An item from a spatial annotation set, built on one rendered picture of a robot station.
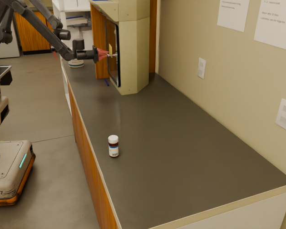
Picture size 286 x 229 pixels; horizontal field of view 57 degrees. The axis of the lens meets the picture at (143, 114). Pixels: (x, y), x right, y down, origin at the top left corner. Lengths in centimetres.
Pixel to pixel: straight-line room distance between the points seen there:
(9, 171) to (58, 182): 45
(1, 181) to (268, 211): 182
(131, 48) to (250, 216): 113
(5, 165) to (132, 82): 128
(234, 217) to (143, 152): 45
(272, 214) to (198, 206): 38
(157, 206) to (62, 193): 157
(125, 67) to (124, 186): 89
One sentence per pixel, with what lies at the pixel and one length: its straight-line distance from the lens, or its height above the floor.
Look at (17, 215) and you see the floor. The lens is 240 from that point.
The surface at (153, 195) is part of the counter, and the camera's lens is 101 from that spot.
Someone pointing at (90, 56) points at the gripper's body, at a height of 120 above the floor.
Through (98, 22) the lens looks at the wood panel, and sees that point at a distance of 200.
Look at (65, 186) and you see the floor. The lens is 252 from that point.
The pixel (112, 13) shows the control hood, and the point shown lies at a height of 145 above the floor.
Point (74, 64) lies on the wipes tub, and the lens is 238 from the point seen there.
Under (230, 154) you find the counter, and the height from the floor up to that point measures 94.
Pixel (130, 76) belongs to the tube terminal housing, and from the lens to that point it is 175.
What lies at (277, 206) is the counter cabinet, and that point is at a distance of 124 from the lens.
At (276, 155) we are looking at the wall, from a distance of 129.
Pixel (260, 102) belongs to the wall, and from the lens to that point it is 130.
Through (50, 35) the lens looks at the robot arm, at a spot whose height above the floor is 133.
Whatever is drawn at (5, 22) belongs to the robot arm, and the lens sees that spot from 228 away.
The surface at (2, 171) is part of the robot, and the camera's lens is 240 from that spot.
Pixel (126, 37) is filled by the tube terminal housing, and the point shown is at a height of 132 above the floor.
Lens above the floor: 165
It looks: 28 degrees down
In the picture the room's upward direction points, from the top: straight up
